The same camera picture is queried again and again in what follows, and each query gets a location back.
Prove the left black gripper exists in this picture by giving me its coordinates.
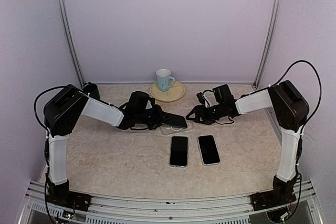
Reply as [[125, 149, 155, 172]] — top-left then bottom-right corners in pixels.
[[136, 104, 172, 130]]

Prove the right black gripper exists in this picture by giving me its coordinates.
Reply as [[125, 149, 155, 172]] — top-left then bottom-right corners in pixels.
[[186, 102, 225, 124]]

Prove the dark phone with teal edge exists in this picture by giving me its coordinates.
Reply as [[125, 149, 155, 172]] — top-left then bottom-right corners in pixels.
[[163, 114, 187, 128]]

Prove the clear case with white ring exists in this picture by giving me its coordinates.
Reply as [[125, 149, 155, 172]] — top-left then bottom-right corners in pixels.
[[160, 121, 194, 136]]

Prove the lilac phone case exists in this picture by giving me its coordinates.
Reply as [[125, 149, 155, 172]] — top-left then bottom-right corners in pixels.
[[197, 134, 221, 167]]

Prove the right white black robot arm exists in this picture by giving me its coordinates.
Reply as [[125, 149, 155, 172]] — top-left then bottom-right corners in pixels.
[[186, 80, 309, 183]]

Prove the cream round plate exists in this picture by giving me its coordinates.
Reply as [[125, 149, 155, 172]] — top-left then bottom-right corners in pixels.
[[150, 81, 185, 102]]

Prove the light blue ceramic mug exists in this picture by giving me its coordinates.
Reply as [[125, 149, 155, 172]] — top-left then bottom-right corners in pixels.
[[155, 69, 176, 92]]

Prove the dark green mug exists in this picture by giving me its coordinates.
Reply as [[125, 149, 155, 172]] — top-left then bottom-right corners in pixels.
[[83, 82, 100, 99]]

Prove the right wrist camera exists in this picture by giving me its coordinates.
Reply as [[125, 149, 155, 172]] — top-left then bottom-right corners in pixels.
[[196, 92, 212, 108]]

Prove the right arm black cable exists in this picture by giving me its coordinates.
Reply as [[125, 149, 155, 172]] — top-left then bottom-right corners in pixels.
[[203, 59, 322, 135]]

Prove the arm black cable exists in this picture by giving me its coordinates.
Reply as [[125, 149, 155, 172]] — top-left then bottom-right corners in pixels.
[[203, 59, 322, 135], [33, 85, 124, 130]]

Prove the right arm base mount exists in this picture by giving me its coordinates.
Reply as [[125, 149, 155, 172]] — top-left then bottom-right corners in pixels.
[[250, 177, 296, 211]]

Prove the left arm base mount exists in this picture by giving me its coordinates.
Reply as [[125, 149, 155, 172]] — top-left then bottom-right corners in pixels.
[[46, 191, 92, 212]]

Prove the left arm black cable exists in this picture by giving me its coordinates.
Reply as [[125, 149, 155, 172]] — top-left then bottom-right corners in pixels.
[[33, 85, 124, 130]]

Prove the aluminium front rail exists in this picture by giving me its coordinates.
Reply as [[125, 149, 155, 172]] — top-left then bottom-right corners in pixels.
[[17, 180, 323, 223]]

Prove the right aluminium corner post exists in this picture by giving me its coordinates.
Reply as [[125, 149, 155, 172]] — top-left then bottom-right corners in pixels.
[[254, 0, 281, 89]]

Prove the aluminium corner post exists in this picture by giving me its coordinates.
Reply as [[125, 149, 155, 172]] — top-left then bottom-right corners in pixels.
[[57, 0, 86, 88], [254, 0, 281, 89]]

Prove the left aluminium corner post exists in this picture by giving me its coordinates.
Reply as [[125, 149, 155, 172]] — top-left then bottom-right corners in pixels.
[[57, 0, 86, 88]]

